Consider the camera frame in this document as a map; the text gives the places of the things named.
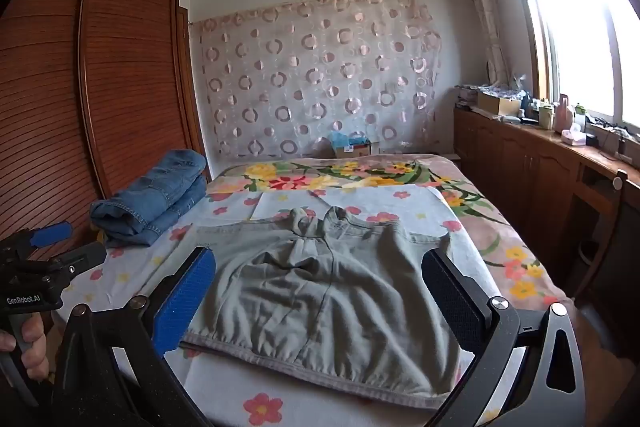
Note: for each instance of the person's left hand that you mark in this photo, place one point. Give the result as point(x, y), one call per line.
point(34, 347)

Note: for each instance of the small cardboard box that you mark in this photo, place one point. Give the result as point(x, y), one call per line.
point(355, 151)

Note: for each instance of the wooden framed window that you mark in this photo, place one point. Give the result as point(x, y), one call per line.
point(575, 32)

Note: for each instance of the open cardboard box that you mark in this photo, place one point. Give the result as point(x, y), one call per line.
point(500, 106)

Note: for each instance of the pink floral blanket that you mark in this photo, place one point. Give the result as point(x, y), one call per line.
point(482, 227)

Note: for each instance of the patterned window curtain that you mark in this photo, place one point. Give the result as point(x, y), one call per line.
point(482, 7)

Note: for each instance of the dark wooden chair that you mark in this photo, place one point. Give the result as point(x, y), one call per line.
point(612, 232)

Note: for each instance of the patterned fabric pile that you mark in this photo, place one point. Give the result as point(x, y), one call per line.
point(500, 89)

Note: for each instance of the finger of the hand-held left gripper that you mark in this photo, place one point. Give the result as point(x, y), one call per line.
point(82, 259)
point(50, 234)

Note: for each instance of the circle-patterned sheer curtain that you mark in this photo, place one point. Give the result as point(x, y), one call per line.
point(320, 72)

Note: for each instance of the grey pants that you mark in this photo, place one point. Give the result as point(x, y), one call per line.
point(310, 302)

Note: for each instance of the pink bottle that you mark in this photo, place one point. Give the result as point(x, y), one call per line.
point(565, 114)

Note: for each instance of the white floral bed sheet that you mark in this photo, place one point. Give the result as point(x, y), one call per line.
point(280, 389)

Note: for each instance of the green cap bottle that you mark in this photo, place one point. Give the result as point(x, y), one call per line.
point(580, 114)

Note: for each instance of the folded blue jeans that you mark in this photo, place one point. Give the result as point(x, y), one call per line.
point(150, 202)

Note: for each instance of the green and white jar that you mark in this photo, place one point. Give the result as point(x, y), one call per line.
point(546, 117)

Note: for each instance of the blue plastic bag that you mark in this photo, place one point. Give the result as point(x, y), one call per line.
point(345, 139)

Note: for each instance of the wooden slatted wardrobe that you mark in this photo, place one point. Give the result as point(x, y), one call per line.
point(125, 82)

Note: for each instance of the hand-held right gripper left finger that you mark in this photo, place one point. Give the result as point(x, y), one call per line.
point(184, 299)

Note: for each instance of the wooden cabinet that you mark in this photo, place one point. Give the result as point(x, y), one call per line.
point(530, 177)

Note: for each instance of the pink tissue box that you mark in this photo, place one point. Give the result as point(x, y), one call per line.
point(572, 137)

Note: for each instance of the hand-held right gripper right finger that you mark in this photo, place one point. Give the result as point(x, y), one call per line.
point(452, 299)

